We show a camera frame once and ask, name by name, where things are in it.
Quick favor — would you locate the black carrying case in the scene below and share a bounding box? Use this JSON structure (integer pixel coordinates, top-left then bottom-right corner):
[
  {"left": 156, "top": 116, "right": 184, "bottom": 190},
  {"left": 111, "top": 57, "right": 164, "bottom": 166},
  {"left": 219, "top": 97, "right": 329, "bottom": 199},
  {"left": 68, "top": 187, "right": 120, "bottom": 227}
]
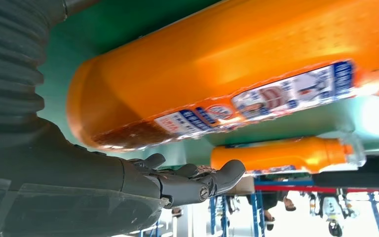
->
[{"left": 312, "top": 155, "right": 379, "bottom": 190}]

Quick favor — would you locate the brown cardboard box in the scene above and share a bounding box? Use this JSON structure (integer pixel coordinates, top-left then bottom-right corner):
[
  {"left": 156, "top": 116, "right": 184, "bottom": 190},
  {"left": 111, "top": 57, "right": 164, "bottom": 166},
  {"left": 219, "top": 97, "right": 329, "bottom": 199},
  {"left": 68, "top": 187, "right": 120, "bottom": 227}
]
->
[{"left": 232, "top": 175, "right": 256, "bottom": 196}]

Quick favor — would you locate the person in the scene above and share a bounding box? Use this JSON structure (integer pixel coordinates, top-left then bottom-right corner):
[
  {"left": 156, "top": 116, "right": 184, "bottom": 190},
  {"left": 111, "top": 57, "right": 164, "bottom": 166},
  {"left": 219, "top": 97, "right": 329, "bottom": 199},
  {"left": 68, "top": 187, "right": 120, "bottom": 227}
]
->
[{"left": 246, "top": 193, "right": 298, "bottom": 232}]

